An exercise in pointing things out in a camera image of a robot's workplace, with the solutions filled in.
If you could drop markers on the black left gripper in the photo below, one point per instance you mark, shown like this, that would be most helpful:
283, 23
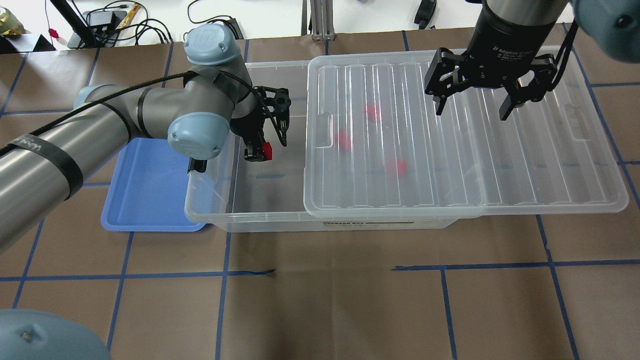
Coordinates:
256, 128

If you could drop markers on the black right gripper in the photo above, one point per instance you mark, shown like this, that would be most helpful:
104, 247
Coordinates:
506, 36

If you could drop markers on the clear ribbed box lid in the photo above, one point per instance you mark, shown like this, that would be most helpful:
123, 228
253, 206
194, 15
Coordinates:
548, 157

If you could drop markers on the red block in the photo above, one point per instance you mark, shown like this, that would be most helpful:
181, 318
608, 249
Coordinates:
373, 114
267, 151

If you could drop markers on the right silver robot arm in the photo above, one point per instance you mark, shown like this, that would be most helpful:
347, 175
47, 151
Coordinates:
613, 24

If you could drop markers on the clear plastic storage box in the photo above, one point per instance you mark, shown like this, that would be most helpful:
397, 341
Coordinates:
240, 196

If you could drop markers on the red block box centre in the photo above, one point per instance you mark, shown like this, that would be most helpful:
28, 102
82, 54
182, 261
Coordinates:
343, 141

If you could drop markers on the black device on desk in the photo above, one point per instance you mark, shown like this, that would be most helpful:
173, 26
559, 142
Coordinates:
424, 13

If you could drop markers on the red block front edge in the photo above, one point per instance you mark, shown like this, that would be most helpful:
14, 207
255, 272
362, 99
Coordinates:
395, 167

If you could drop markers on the blue plastic tray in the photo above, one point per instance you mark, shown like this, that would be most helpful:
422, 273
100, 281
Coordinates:
147, 191

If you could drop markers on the black box latch handle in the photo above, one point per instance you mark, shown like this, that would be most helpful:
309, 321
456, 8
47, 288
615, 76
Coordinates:
196, 165

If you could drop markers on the aluminium frame post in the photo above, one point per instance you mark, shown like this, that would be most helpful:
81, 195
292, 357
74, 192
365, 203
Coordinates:
317, 20

